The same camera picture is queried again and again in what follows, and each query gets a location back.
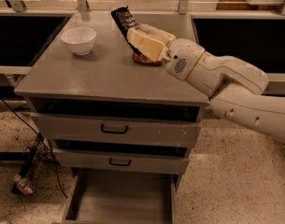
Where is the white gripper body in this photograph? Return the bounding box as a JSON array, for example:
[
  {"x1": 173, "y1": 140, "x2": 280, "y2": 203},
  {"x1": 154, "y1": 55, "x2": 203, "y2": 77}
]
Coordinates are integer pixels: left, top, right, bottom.
[{"x1": 163, "y1": 38, "x2": 205, "y2": 81}]

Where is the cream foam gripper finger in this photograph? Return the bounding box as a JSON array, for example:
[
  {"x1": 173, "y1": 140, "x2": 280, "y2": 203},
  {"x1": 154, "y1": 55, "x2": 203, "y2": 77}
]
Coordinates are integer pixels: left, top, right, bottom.
[
  {"x1": 139, "y1": 23, "x2": 176, "y2": 46},
  {"x1": 127, "y1": 28, "x2": 167, "y2": 62}
]

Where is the black cable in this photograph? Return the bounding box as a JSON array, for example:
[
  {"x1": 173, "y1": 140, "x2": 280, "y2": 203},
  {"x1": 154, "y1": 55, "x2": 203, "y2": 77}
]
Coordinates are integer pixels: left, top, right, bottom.
[{"x1": 0, "y1": 96, "x2": 69, "y2": 200}]

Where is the grey drawer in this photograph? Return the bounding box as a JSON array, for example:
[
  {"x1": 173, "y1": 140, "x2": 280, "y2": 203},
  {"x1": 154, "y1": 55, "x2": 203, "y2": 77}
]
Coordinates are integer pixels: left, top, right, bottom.
[
  {"x1": 53, "y1": 140, "x2": 189, "y2": 175},
  {"x1": 52, "y1": 169, "x2": 176, "y2": 224},
  {"x1": 31, "y1": 113, "x2": 201, "y2": 147}
]

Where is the grey drawer cabinet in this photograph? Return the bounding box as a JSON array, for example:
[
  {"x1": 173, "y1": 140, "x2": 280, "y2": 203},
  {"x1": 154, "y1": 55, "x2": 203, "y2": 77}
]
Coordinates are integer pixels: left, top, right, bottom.
[{"x1": 13, "y1": 12, "x2": 210, "y2": 179}]

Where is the grey bottom drawer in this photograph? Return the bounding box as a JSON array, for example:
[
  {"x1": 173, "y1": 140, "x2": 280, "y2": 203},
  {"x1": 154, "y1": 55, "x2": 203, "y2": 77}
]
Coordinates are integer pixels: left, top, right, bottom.
[{"x1": 52, "y1": 169, "x2": 176, "y2": 224}]

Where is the white bowl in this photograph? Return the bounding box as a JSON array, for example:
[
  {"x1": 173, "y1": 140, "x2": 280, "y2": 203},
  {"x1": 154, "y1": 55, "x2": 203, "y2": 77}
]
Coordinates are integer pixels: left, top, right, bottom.
[{"x1": 61, "y1": 27, "x2": 96, "y2": 55}]

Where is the crushed red soda can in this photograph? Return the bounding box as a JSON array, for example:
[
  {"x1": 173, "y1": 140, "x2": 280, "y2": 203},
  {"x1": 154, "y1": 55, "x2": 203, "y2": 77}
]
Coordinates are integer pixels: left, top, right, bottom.
[{"x1": 132, "y1": 52, "x2": 162, "y2": 65}]

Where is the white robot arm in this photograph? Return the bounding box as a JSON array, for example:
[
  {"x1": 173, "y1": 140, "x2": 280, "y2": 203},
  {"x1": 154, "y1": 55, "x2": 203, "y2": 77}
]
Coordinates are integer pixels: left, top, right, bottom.
[{"x1": 126, "y1": 24, "x2": 285, "y2": 143}]

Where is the plastic water bottle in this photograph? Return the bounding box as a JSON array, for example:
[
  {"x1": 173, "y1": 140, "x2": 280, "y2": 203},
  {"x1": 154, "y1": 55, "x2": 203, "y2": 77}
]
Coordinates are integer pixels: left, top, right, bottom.
[{"x1": 13, "y1": 175, "x2": 36, "y2": 195}]

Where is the grey middle drawer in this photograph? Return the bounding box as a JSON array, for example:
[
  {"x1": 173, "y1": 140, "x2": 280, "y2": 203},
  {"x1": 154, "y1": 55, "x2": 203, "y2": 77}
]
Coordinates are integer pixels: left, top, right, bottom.
[{"x1": 53, "y1": 140, "x2": 189, "y2": 175}]

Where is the right black bin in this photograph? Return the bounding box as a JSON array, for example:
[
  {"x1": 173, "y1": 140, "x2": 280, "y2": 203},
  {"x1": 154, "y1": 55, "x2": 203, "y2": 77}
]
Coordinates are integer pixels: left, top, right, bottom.
[{"x1": 193, "y1": 19, "x2": 285, "y2": 74}]

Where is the black bin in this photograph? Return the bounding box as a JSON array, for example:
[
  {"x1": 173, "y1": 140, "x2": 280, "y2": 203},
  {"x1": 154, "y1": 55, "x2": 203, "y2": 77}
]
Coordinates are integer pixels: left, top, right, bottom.
[
  {"x1": 0, "y1": 15, "x2": 68, "y2": 66},
  {"x1": 193, "y1": 19, "x2": 285, "y2": 74}
]

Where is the left black bin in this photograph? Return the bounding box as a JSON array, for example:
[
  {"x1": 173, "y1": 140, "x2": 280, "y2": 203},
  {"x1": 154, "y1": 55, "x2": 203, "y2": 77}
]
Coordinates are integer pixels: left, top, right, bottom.
[{"x1": 0, "y1": 15, "x2": 68, "y2": 66}]

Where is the grey top drawer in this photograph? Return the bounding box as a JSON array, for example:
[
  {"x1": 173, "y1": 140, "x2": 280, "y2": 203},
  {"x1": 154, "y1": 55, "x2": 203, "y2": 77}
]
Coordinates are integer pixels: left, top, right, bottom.
[{"x1": 31, "y1": 113, "x2": 201, "y2": 147}]

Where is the black rxbar chocolate bar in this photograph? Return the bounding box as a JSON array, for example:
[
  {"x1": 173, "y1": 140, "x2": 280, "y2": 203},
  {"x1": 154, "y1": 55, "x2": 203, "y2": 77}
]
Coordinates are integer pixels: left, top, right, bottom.
[{"x1": 110, "y1": 7, "x2": 141, "y2": 55}]

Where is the black floor stand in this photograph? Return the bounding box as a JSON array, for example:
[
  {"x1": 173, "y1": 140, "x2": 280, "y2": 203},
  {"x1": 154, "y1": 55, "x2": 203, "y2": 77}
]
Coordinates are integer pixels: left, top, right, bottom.
[{"x1": 10, "y1": 133, "x2": 43, "y2": 194}]

